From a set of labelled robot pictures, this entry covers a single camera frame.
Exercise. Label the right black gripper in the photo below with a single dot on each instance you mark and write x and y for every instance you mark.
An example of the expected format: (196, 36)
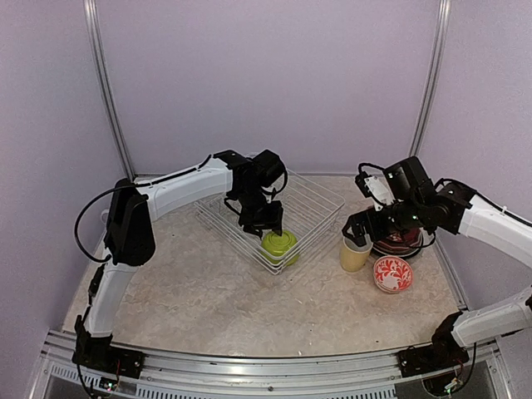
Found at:
(357, 219)

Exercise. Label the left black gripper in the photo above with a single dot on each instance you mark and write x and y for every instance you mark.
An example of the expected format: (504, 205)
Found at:
(273, 222)

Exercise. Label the lime green bowl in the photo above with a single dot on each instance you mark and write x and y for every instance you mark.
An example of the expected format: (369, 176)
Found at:
(275, 248)

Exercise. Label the yellow mug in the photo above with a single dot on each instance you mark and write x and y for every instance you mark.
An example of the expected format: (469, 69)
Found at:
(353, 257)

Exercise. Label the black striped rim plate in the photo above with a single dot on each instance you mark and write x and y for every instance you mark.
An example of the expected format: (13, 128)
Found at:
(404, 255)

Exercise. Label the dark brown plate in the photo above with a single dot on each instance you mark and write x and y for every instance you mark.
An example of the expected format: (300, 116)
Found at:
(397, 242)

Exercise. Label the white bowl red pattern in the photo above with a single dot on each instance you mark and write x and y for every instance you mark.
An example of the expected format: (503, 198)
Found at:
(392, 274)

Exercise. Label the white floral mug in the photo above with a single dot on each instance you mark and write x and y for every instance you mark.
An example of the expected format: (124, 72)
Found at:
(104, 215)

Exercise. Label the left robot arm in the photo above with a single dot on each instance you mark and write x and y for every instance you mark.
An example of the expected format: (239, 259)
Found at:
(129, 241)

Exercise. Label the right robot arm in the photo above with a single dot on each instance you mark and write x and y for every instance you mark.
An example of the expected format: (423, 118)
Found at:
(416, 202)

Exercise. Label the white wire dish rack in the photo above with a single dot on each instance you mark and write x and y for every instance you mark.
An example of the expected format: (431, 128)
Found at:
(310, 212)

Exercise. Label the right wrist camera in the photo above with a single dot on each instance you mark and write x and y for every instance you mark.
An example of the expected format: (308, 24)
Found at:
(405, 180)

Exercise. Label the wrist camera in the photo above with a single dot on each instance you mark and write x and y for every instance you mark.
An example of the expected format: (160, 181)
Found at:
(268, 168)
(405, 180)

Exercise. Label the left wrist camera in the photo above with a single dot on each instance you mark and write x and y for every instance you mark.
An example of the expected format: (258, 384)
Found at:
(268, 168)

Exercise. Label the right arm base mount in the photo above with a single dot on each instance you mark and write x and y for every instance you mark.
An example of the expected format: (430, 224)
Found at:
(415, 361)

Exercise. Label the front aluminium rail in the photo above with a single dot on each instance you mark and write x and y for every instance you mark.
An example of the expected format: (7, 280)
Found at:
(169, 374)

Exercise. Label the right aluminium frame post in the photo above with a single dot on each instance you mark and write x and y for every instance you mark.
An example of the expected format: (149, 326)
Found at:
(429, 93)

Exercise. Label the aluminium frame post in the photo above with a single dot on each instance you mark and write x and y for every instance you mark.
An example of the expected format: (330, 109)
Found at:
(98, 54)
(429, 93)

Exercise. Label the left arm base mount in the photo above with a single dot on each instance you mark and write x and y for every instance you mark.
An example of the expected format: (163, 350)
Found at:
(112, 360)

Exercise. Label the left aluminium frame post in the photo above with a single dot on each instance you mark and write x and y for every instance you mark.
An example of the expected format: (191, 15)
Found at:
(98, 54)

